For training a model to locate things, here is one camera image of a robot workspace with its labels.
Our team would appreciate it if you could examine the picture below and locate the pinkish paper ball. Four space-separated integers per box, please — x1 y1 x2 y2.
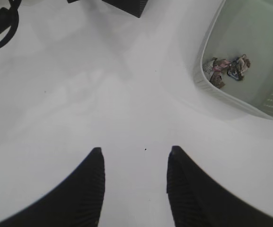
203 57 231 89

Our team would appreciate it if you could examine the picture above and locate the pale green woven basket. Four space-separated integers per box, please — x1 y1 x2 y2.
193 0 273 120

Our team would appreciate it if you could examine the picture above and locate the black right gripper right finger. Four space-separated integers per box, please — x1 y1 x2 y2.
167 146 273 227

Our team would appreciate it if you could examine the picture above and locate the dark paper ball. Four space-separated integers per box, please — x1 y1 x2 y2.
227 54 251 81

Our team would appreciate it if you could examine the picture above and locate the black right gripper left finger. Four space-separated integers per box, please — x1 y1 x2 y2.
0 147 105 227

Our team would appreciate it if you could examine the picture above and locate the black mesh pen holder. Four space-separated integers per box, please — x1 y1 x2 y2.
67 0 149 18

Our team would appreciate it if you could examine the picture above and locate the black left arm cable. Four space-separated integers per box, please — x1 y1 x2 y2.
0 0 22 52

